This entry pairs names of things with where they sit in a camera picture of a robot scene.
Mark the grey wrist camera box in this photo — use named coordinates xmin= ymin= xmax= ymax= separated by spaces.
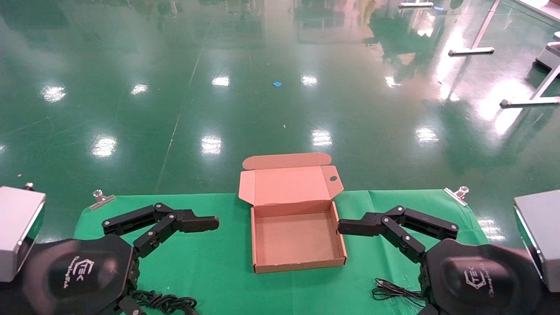
xmin=513 ymin=189 xmax=560 ymax=293
xmin=0 ymin=186 xmax=46 ymax=283

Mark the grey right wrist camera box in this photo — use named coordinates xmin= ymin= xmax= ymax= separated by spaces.
xmin=513 ymin=189 xmax=560 ymax=293

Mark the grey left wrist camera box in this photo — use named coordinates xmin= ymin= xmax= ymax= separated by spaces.
xmin=0 ymin=186 xmax=46 ymax=283

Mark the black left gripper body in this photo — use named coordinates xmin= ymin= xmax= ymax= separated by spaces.
xmin=20 ymin=234 xmax=140 ymax=315

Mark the thick black power cable bundle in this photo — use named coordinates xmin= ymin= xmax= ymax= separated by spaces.
xmin=131 ymin=290 xmax=200 ymax=315

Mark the white table leg with foot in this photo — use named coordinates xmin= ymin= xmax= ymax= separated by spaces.
xmin=448 ymin=0 xmax=501 ymax=56
xmin=500 ymin=66 xmax=560 ymax=107

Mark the metal binder clip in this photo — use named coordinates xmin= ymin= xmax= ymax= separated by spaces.
xmin=444 ymin=186 xmax=469 ymax=207
xmin=90 ymin=189 xmax=116 ymax=211

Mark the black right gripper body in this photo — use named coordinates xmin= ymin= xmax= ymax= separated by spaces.
xmin=420 ymin=238 xmax=545 ymax=315

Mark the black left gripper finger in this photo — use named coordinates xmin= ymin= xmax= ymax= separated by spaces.
xmin=101 ymin=203 xmax=220 ymax=259
xmin=117 ymin=296 xmax=147 ymax=315

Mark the thin black cable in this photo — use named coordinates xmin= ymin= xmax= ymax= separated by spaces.
xmin=372 ymin=278 xmax=427 ymax=308

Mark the brown cardboard box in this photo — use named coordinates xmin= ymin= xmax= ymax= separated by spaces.
xmin=238 ymin=152 xmax=347 ymax=274

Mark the green table cloth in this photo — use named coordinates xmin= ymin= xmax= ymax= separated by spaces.
xmin=73 ymin=189 xmax=490 ymax=315

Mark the white grey machine base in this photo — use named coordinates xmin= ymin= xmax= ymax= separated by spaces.
xmin=536 ymin=31 xmax=560 ymax=70

